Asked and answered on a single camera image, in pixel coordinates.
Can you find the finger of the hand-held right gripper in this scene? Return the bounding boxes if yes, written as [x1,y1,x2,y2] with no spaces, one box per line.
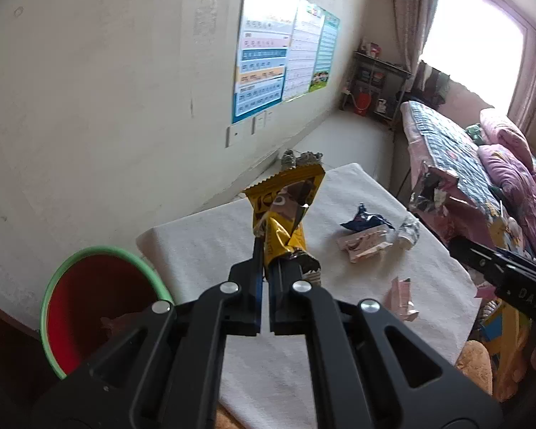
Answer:
[449,237,514,278]

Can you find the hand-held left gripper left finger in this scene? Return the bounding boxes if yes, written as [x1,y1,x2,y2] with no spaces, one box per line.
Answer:
[27,232,269,429]

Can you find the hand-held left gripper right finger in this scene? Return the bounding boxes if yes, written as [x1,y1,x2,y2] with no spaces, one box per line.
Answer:
[265,250,503,429]

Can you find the yellow wrapper with dark stripes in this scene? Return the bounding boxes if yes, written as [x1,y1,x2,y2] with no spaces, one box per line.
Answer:
[242,164,326,287]

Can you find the pink wrapper with silver lining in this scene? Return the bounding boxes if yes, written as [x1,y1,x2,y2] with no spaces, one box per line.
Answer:
[408,161,464,233]

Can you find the red bucket with green rim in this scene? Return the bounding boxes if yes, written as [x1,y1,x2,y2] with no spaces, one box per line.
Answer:
[40,246,175,380]

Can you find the blue plastic object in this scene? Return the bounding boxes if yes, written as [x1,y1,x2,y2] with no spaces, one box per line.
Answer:
[480,308,503,345]

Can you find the yellow wooden chair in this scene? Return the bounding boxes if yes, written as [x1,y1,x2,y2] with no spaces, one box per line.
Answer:
[487,295,536,403]

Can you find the white cloth-covered table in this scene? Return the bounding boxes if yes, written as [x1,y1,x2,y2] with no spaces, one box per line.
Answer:
[136,163,482,429]

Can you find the crumpled silver wrapper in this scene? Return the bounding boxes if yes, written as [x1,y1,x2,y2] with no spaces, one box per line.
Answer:
[393,214,421,248]

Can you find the pink blanket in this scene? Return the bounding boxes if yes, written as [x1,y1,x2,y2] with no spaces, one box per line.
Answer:
[477,143,536,265]

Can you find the pale pink paper wrapper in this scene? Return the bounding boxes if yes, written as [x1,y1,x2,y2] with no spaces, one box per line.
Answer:
[384,277,421,322]

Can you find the tan fuzzy cloth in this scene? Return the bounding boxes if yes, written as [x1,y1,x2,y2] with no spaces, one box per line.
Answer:
[456,340,494,396]

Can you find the pink and white wrapper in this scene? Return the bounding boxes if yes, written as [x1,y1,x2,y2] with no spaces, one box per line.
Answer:
[337,228,394,263]

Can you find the dark blue snack wrapper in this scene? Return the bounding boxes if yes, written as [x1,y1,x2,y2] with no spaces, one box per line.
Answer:
[339,203,394,233]

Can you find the bed with pink bedding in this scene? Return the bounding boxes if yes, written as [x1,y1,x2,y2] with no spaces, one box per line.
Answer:
[399,100,532,260]

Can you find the pink pillow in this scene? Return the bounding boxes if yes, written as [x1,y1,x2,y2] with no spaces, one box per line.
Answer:
[479,107,535,166]

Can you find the dark hanging clothes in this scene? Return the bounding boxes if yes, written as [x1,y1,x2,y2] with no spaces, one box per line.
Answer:
[413,60,452,105]

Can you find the metal shelf rack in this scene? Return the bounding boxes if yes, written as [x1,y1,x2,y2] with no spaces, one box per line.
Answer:
[339,49,414,132]

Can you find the bright window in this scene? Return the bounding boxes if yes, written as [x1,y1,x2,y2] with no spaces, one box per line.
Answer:
[420,0,528,108]

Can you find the blue chart wall poster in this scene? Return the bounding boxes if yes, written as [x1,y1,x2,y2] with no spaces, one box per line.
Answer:
[231,0,301,124]

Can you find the white chart wall poster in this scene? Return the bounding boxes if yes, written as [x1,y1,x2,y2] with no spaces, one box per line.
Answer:
[282,0,326,101]

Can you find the green chart wall poster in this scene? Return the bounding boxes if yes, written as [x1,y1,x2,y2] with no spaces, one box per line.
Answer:
[309,6,341,93]

